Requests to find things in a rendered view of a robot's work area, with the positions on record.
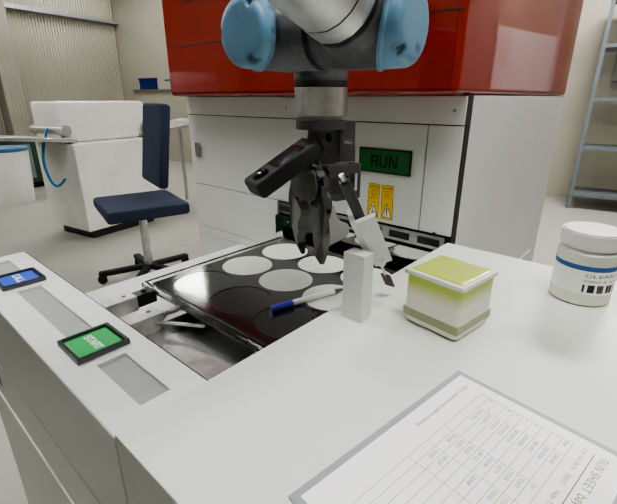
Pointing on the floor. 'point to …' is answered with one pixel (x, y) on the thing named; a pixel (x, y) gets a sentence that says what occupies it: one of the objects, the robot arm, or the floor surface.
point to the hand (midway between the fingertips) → (308, 251)
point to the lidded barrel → (7, 173)
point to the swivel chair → (114, 207)
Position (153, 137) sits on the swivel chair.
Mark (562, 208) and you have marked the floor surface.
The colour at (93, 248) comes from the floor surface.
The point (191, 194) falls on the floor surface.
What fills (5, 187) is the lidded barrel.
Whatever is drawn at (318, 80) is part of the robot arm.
